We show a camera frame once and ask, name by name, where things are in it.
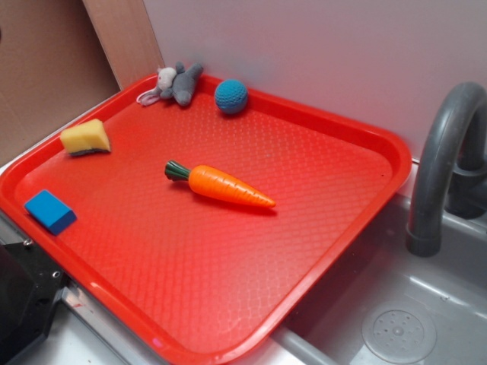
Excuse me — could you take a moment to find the grey toy faucet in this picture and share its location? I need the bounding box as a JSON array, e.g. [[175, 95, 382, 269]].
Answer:
[[406, 82, 486, 257]]

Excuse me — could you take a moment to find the blue knitted ball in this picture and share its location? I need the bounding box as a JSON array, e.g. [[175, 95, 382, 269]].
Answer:
[[215, 79, 249, 115]]

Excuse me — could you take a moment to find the grey toy sink basin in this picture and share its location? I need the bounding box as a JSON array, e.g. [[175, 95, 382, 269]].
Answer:
[[272, 196, 486, 364]]

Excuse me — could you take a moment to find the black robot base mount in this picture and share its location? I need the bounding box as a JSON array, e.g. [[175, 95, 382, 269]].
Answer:
[[1, 243, 67, 364]]

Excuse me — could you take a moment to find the red plastic tray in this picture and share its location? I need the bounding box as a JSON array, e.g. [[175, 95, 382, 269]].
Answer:
[[1, 75, 412, 364]]

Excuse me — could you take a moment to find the wooden board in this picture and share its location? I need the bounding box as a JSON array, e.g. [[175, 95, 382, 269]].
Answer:
[[83, 0, 164, 90]]

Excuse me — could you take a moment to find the grey plush bunny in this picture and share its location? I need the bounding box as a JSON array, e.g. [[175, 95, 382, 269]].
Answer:
[[136, 62, 204, 107]]

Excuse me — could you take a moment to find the orange toy carrot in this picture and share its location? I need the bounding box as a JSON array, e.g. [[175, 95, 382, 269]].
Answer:
[[164, 160, 276, 208]]

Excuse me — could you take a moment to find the yellow sponge wedge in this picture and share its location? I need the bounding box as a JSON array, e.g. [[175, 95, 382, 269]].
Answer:
[[60, 119, 111, 156]]

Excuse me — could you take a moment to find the blue rectangular block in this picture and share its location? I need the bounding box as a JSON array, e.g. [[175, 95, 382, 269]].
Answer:
[[24, 190, 77, 236]]

